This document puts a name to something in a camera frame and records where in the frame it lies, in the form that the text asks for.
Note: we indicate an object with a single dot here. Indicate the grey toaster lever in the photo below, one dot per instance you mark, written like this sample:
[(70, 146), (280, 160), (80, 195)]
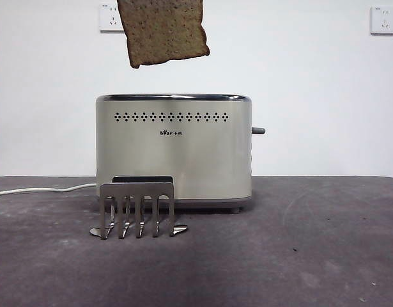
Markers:
[(259, 130)]

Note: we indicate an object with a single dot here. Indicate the brown-crusted bread slice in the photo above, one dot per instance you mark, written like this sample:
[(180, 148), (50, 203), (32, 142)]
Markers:
[(164, 32)]

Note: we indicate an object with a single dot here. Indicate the cream and steel toaster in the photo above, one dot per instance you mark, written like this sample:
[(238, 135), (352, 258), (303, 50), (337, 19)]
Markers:
[(199, 160)]

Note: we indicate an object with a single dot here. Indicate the steel toast rack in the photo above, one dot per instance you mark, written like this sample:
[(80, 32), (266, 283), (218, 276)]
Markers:
[(135, 190)]

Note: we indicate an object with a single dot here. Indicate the white wall socket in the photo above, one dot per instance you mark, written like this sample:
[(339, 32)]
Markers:
[(107, 22), (384, 21)]

